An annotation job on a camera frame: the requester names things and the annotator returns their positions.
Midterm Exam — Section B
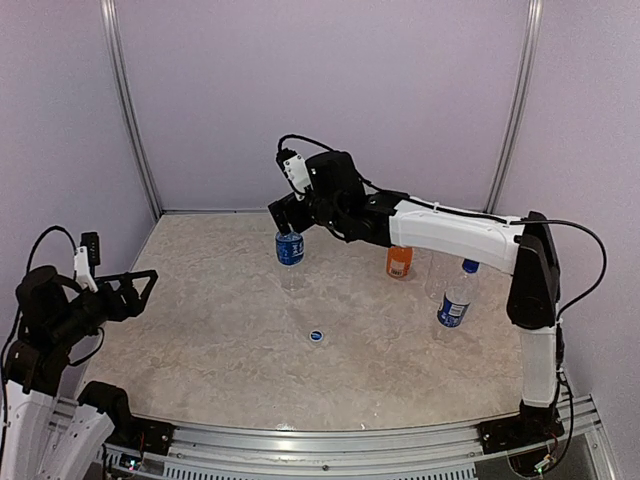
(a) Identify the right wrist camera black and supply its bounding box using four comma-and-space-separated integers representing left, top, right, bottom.
276, 148, 311, 201

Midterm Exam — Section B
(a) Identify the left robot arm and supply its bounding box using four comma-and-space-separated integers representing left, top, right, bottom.
1, 265, 173, 479

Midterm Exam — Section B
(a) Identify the blue label bottle standing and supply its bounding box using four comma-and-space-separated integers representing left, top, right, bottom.
437, 259, 480, 328

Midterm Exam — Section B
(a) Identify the blue label bottle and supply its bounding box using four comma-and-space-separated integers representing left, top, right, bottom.
437, 259, 480, 328
275, 231, 304, 292

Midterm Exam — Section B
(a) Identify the white bottle cap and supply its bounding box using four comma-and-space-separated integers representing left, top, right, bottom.
308, 330, 325, 344

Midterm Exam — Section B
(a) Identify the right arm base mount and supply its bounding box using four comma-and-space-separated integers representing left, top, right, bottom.
477, 402, 565, 454

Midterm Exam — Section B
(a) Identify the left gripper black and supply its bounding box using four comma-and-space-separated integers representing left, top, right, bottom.
48, 268, 156, 349

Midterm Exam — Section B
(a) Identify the clear bottle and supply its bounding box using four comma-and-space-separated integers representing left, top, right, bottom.
424, 252, 448, 302

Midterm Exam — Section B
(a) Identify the aluminium post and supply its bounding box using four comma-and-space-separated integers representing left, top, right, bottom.
100, 0, 164, 222
484, 0, 544, 213

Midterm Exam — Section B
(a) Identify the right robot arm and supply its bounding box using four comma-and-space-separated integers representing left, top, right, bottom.
269, 148, 561, 444

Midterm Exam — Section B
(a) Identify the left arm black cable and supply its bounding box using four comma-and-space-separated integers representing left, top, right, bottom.
0, 225, 106, 431

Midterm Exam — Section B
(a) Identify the orange drink bottle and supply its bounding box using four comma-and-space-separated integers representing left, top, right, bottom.
386, 246, 413, 279

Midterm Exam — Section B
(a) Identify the left aluminium post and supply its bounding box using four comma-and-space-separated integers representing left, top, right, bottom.
100, 0, 164, 222

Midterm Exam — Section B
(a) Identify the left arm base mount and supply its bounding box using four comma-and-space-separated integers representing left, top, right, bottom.
78, 381, 175, 456

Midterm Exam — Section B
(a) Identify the aluminium front rail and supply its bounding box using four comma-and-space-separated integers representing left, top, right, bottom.
37, 394, 616, 480

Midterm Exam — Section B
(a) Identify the right aluminium post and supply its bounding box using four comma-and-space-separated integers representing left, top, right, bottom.
484, 0, 544, 213

